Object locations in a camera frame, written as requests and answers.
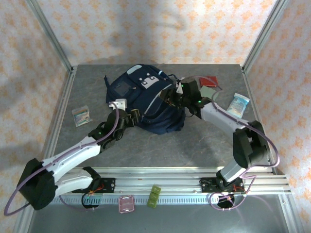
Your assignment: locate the green card holder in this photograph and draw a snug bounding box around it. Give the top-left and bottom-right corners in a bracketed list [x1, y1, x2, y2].
[199, 86, 217, 99]

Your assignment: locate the navy blue backpack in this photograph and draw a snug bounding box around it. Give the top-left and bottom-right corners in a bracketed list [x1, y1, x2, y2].
[104, 64, 187, 135]

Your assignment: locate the red wallet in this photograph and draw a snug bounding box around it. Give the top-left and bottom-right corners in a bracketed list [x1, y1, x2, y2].
[199, 75, 219, 87]

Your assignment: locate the clear box of coloured clips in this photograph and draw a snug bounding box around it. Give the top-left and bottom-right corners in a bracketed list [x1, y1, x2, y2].
[71, 105, 93, 127]

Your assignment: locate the blue white tissue packet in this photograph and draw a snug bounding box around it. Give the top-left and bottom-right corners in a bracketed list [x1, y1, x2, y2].
[227, 93, 250, 119]

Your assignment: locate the pink square device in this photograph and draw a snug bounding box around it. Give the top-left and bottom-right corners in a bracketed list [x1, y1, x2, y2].
[118, 195, 135, 214]

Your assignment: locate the grey metal shelf panel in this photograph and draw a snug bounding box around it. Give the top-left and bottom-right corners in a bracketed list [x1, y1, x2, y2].
[14, 194, 301, 233]

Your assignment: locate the aluminium side rail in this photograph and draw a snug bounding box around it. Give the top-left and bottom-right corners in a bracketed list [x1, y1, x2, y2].
[36, 67, 78, 175]
[240, 67, 278, 175]

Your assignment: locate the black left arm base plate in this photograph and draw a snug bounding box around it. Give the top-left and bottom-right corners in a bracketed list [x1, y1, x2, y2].
[71, 178, 116, 194]

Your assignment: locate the aluminium cross rail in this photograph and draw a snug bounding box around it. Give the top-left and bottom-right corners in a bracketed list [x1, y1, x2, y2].
[26, 166, 291, 196]

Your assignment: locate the slotted metal cable duct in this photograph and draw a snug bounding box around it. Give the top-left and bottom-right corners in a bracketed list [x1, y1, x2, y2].
[35, 196, 235, 205]

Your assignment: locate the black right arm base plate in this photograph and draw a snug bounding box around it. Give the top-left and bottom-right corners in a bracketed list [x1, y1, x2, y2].
[200, 177, 244, 194]

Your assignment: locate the aluminium frame post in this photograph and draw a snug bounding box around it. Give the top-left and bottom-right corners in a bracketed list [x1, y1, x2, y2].
[241, 0, 291, 75]
[25, 0, 75, 73]

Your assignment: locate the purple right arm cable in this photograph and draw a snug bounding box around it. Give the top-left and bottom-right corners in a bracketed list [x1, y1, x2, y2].
[177, 76, 280, 212]

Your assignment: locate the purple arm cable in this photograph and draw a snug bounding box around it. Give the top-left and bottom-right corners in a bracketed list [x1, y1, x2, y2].
[4, 101, 120, 216]
[177, 76, 280, 212]

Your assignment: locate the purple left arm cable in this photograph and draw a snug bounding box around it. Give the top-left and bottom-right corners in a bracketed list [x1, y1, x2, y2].
[4, 101, 120, 216]

